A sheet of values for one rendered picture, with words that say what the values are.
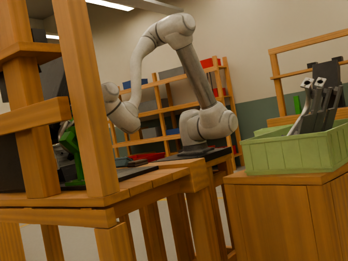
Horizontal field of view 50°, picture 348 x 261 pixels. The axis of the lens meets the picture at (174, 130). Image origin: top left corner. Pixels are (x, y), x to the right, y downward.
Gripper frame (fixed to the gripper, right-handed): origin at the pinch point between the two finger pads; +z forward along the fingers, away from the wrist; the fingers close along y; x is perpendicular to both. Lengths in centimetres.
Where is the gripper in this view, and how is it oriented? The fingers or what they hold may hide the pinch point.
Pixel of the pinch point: (67, 122)
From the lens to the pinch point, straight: 206.8
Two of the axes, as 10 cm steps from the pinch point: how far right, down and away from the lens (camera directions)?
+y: -6.9, -5.6, -4.6
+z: -7.0, 3.8, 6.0
